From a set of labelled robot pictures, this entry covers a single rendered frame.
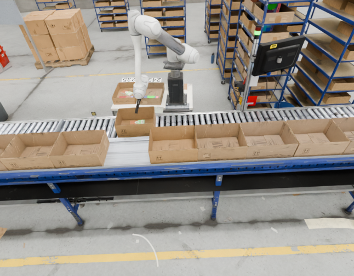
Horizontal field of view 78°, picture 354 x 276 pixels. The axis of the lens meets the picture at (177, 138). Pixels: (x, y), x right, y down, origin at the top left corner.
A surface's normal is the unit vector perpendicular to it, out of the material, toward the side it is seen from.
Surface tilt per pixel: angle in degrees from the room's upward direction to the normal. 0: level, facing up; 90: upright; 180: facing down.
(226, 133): 90
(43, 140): 89
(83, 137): 89
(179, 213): 0
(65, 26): 90
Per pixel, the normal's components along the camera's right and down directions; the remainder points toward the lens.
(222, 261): -0.04, -0.73
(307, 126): 0.01, 0.67
